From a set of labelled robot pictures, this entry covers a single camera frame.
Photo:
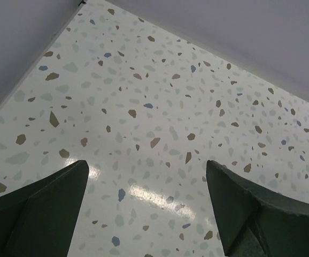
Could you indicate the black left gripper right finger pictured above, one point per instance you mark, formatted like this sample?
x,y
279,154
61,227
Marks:
x,y
253,220

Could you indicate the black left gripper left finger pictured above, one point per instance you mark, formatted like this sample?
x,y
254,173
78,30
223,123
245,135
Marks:
x,y
39,219

